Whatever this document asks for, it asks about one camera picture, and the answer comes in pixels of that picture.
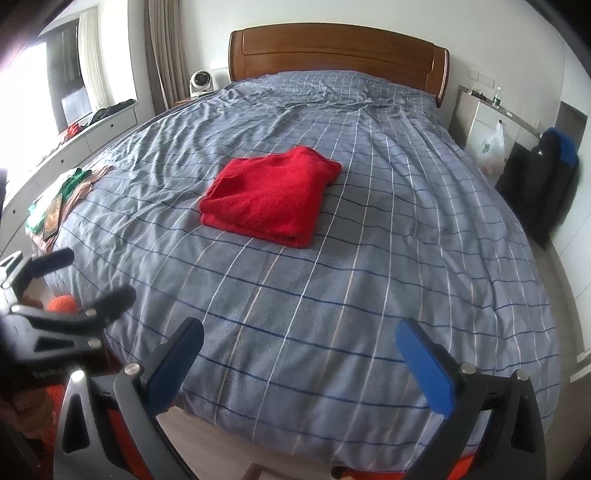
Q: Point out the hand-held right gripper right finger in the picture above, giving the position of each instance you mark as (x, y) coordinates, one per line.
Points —
(429, 364)

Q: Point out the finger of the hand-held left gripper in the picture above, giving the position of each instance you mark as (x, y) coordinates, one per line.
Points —
(111, 302)
(46, 264)

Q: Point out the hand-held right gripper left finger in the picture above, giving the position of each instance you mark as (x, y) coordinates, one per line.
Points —
(175, 364)

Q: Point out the red sweater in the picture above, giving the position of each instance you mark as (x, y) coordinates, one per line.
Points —
(268, 194)

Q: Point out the dark printed book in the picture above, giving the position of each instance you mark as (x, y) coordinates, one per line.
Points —
(52, 217)

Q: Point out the white cloth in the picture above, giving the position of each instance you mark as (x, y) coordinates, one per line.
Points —
(57, 184)

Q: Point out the pink cloth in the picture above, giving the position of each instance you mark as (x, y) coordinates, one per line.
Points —
(87, 190)

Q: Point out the orange cloth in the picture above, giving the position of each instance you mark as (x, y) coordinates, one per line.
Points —
(122, 431)

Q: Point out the green cloth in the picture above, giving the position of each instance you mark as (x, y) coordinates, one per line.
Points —
(76, 180)

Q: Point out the blue-grey plaid blanket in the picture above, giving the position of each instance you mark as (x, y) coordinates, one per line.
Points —
(323, 300)

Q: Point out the small red cloth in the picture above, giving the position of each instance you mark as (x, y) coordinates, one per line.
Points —
(74, 131)

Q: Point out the white drawer cabinet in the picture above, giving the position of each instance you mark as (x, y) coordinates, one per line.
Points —
(92, 134)

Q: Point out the dark cloth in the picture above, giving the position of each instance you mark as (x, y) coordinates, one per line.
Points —
(111, 110)

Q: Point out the sheer white curtain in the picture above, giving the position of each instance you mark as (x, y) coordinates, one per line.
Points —
(94, 60)

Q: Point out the wooden nightstand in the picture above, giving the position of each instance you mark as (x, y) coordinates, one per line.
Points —
(182, 100)

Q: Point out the black and blue jacket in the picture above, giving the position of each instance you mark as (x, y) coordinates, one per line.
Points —
(545, 184)

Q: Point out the white plastic bag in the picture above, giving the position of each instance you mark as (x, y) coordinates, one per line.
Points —
(491, 147)

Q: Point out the white desk fan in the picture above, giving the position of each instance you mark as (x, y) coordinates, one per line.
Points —
(202, 82)

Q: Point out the beige curtain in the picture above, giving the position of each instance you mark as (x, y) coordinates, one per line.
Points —
(168, 55)

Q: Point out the grey white side cabinet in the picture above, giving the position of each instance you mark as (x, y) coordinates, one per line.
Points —
(475, 120)

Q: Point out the wooden headboard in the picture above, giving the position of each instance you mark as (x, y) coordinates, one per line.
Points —
(332, 50)

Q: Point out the white wall socket panel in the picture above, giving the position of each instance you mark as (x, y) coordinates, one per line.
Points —
(481, 77)

